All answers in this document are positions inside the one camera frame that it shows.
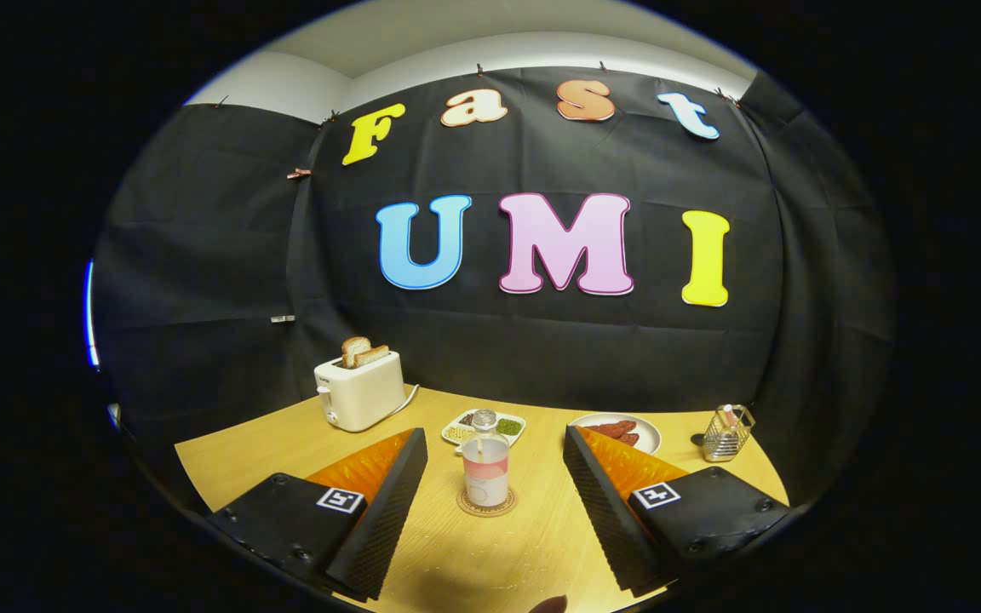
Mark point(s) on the round cork coaster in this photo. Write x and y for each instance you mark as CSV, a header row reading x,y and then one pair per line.
x,y
487,509

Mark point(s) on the white round plate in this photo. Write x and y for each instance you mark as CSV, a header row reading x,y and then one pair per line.
x,y
648,436

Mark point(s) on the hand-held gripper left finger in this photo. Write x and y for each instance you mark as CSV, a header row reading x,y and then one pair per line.
x,y
384,511

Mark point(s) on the wooden table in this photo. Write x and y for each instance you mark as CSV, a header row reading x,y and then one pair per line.
x,y
490,553

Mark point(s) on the clear juice bottle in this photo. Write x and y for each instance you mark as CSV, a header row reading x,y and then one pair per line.
x,y
485,477

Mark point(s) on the cream toaster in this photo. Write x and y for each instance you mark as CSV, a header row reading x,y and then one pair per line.
x,y
363,396

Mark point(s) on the toast bread slice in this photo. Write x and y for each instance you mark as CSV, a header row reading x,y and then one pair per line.
x,y
374,355
354,349

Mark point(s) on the black backdrop cloth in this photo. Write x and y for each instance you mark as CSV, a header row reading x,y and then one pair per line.
x,y
542,340

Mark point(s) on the white divided condiment dish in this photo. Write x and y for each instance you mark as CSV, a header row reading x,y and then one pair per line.
x,y
509,426

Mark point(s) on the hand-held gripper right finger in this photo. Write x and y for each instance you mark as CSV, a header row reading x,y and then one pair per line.
x,y
601,511

